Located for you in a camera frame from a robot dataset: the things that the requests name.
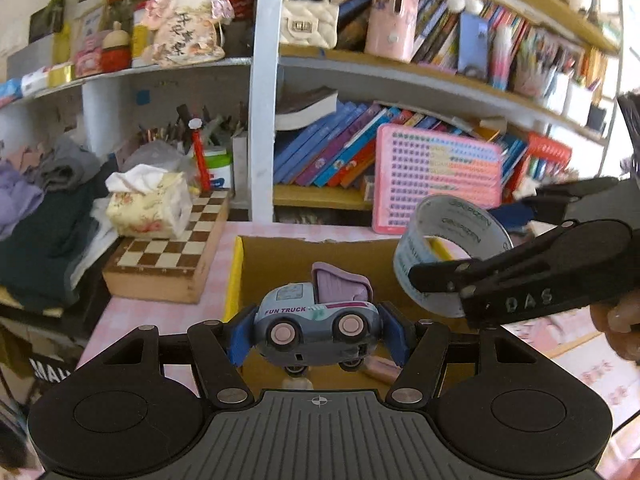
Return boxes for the cardboard box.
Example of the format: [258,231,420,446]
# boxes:
[223,234,503,392]

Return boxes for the person's right hand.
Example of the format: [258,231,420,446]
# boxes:
[590,290,640,362]

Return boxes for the black printed bag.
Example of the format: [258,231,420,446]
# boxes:
[0,305,103,411]

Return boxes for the red book box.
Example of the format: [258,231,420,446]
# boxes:
[526,132,574,177]

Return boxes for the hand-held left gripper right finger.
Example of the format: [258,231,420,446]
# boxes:
[380,301,540,408]

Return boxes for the thick lying book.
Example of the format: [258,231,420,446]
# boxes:
[274,86,339,131]

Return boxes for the white quilted handbag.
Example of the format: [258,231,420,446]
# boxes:
[278,0,340,50]

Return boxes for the white green jar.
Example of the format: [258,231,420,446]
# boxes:
[201,147,235,191]

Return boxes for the red pen with white top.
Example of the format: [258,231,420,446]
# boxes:
[188,117,214,194]

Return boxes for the pink tin box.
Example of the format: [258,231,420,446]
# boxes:
[363,0,422,64]

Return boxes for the wooden chessboard box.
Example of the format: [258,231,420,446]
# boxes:
[102,191,232,305]

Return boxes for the red wooden doll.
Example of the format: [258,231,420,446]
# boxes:
[99,21,134,74]

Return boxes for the pink checkered tablecloth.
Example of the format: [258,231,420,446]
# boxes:
[74,221,640,480]

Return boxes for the floral fabric pig ornament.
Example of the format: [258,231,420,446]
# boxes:
[141,0,236,69]

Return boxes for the clear tape roll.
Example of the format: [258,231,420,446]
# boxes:
[392,195,514,319]

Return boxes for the bunch of pencils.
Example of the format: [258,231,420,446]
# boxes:
[136,104,249,157]

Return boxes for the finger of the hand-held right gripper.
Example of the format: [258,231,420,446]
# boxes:
[409,227,562,294]
[492,176,622,234]

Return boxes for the white pen cup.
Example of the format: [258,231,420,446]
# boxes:
[565,79,597,127]
[515,59,572,113]

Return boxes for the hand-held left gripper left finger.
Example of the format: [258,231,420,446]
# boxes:
[102,304,262,409]

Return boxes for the row of colourful books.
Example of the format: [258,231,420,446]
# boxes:
[273,101,383,189]

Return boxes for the row of upright shelf books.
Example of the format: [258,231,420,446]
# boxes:
[414,0,533,83]

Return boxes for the grey purple toy truck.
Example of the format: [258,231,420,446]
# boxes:
[251,261,379,377]

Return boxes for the pile of clothes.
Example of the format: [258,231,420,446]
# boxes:
[0,136,122,312]

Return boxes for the pink toy tablet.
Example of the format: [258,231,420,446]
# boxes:
[371,123,503,235]

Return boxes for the white wooden bookshelf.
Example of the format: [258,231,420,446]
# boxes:
[0,0,626,226]

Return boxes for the floral tissue box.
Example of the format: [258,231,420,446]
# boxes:
[105,170,194,240]

